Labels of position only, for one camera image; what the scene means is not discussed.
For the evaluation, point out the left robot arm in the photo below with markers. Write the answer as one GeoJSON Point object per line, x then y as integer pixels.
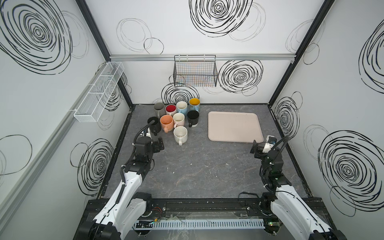
{"type": "Point", "coordinates": [126, 205]}

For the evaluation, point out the white black mug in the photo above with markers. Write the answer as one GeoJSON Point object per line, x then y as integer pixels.
{"type": "Point", "coordinates": [193, 118]}

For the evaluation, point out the beige plastic tray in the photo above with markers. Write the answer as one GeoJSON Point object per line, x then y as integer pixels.
{"type": "Point", "coordinates": [234, 127]}

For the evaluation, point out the grey mug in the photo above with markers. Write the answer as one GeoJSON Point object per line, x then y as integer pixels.
{"type": "Point", "coordinates": [159, 109]}

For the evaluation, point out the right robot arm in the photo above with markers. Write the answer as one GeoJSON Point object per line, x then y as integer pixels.
{"type": "Point", "coordinates": [282, 199]}

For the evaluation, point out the pink mug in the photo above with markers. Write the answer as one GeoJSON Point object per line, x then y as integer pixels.
{"type": "Point", "coordinates": [179, 119]}

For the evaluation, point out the cream peach mug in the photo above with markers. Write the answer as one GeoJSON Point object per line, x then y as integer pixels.
{"type": "Point", "coordinates": [167, 123]}

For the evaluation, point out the cream speckled mug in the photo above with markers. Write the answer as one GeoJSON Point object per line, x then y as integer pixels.
{"type": "Point", "coordinates": [180, 135]}

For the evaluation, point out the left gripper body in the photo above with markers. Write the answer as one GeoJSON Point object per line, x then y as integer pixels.
{"type": "Point", "coordinates": [155, 141]}

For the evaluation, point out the light blue mug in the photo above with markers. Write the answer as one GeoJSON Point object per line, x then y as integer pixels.
{"type": "Point", "coordinates": [182, 107]}

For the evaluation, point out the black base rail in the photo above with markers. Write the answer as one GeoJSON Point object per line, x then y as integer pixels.
{"type": "Point", "coordinates": [190, 205]}

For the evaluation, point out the black wire basket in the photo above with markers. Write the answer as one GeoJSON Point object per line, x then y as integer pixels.
{"type": "Point", "coordinates": [195, 70]}

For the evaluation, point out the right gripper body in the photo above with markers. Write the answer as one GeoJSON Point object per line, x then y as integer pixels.
{"type": "Point", "coordinates": [258, 147]}

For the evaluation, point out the white red mug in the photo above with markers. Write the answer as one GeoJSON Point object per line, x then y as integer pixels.
{"type": "Point", "coordinates": [171, 109]}

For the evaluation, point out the blue butterfly mug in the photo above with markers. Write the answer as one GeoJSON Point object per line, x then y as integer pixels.
{"type": "Point", "coordinates": [194, 104]}

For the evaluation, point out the white slotted cable duct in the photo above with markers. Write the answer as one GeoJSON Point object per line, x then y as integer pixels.
{"type": "Point", "coordinates": [215, 224]}

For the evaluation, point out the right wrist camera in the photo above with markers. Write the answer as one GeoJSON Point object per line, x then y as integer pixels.
{"type": "Point", "coordinates": [269, 144]}

